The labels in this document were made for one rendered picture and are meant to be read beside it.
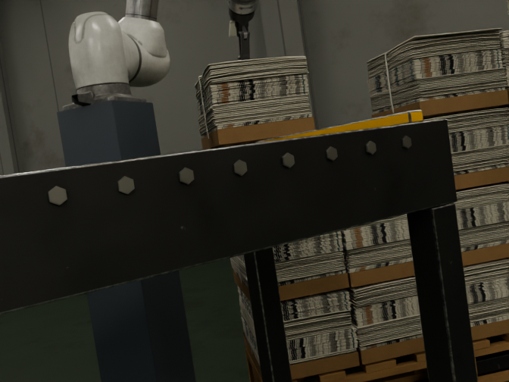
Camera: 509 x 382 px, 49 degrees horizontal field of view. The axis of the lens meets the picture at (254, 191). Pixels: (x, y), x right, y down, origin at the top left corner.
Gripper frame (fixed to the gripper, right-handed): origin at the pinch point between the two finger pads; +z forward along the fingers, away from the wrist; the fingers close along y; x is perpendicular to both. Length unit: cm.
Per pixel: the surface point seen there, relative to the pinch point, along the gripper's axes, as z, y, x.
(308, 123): -5.4, 32.7, 14.0
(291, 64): -13.4, 17.6, 11.2
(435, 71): -11, 25, 54
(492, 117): -5, 39, 71
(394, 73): 0, 16, 48
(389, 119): -70, 71, 5
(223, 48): 229, -184, 38
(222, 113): -8.2, 27.4, -10.4
